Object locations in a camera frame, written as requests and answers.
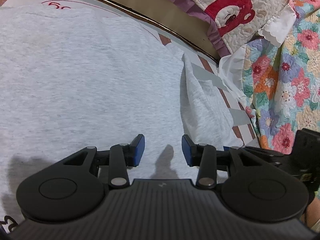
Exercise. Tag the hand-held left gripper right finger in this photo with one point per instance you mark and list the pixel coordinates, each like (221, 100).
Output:
(187, 152)

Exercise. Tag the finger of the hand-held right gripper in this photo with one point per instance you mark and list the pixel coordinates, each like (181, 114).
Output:
(270, 155)

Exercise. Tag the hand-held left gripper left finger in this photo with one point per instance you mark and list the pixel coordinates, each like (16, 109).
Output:
(139, 151)

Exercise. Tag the light grey sweatshirt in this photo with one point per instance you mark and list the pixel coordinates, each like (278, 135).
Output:
(87, 80)

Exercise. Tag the person's right forearm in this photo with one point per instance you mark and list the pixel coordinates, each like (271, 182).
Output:
(313, 217)

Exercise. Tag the floral quilt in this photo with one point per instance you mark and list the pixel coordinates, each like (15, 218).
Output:
(287, 80)

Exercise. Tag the checked floor rug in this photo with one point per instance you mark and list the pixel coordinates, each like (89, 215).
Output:
(207, 74)

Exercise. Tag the white ruffled cloth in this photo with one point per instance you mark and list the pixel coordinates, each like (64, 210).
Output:
(232, 67)

